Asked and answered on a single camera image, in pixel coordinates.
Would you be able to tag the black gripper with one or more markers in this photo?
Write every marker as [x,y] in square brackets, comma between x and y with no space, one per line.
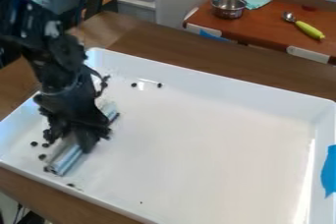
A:
[70,103]

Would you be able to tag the grey-blue sweeping tool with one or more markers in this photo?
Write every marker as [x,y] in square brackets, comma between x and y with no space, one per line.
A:
[70,159]

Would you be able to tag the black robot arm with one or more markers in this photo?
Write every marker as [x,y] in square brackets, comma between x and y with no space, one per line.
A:
[39,38]

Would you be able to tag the white tray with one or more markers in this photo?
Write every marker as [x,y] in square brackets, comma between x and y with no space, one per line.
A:
[197,142]

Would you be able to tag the silver pot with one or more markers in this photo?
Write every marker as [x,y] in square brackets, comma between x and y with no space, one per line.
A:
[228,6]

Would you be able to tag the wooden side table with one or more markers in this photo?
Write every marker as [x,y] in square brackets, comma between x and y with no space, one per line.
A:
[267,28]

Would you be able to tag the light blue cloth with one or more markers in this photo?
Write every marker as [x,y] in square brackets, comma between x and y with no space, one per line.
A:
[254,1]

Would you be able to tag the blue tape strip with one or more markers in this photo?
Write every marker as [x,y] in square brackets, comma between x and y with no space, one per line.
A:
[329,170]

